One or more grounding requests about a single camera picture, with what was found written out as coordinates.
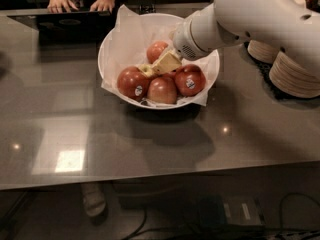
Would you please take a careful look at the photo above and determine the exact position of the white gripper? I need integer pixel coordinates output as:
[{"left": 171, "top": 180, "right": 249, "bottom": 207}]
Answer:
[{"left": 152, "top": 4, "right": 234, "bottom": 74}]

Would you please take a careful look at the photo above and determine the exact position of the red apple with sticker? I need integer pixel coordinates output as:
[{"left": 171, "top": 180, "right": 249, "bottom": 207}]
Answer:
[
  {"left": 117, "top": 66, "right": 150, "bottom": 101},
  {"left": 174, "top": 64, "right": 206, "bottom": 97}
]

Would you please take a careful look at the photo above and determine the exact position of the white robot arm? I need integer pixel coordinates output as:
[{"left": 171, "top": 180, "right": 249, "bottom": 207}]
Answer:
[{"left": 168, "top": 0, "right": 320, "bottom": 77}]

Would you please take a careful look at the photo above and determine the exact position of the red apple at back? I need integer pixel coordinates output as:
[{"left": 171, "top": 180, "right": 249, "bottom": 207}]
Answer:
[{"left": 146, "top": 41, "right": 168, "bottom": 63}]

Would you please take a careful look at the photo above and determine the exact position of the small red middle apple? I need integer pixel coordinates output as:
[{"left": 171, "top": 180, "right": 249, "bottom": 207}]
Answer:
[{"left": 162, "top": 70, "right": 176, "bottom": 80}]

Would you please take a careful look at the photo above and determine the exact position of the yellow-green apple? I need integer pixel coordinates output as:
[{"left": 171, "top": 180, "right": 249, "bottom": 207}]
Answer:
[{"left": 138, "top": 64, "right": 157, "bottom": 79}]

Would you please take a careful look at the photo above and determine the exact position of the red apple front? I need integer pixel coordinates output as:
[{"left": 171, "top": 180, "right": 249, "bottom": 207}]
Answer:
[{"left": 147, "top": 77, "right": 177, "bottom": 104}]

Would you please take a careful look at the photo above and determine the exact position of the white bowl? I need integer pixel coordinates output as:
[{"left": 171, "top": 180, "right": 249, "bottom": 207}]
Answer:
[{"left": 97, "top": 12, "right": 221, "bottom": 111}]

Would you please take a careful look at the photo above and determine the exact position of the person's left hand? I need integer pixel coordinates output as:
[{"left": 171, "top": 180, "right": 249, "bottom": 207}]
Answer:
[{"left": 90, "top": 0, "right": 115, "bottom": 12}]

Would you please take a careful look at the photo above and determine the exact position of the person's right hand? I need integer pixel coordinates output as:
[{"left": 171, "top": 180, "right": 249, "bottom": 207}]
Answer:
[{"left": 47, "top": 0, "right": 78, "bottom": 13}]

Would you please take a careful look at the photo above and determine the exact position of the white paper liner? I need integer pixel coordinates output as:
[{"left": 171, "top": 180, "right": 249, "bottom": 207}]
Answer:
[{"left": 100, "top": 4, "right": 212, "bottom": 108}]

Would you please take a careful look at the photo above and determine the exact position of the black laptop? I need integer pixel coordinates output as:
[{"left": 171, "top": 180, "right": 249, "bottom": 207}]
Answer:
[{"left": 10, "top": 9, "right": 116, "bottom": 43}]

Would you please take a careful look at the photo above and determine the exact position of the back paper plate stack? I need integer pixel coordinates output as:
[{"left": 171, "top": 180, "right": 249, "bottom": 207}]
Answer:
[{"left": 248, "top": 40, "right": 278, "bottom": 64}]

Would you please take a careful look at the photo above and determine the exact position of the paper plate stack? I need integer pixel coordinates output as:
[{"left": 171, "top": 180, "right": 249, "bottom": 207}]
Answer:
[
  {"left": 248, "top": 40, "right": 278, "bottom": 64},
  {"left": 269, "top": 52, "right": 320, "bottom": 98}
]

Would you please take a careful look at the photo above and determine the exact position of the black rubber mat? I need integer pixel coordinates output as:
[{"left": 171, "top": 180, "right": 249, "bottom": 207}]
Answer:
[{"left": 244, "top": 42, "right": 313, "bottom": 99}]

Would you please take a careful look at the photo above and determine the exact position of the front paper plate stack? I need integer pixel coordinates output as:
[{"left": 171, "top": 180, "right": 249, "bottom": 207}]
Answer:
[{"left": 269, "top": 52, "right": 320, "bottom": 98}]

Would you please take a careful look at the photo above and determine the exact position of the foot in grey sock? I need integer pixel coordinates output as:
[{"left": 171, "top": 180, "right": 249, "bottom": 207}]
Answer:
[{"left": 81, "top": 182, "right": 106, "bottom": 217}]

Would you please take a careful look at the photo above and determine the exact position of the grey box on floor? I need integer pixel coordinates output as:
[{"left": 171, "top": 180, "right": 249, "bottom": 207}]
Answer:
[{"left": 223, "top": 196, "right": 265, "bottom": 227}]

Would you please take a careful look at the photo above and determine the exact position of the black cable on floor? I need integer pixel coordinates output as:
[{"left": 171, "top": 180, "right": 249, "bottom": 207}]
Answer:
[{"left": 119, "top": 192, "right": 320, "bottom": 240}]

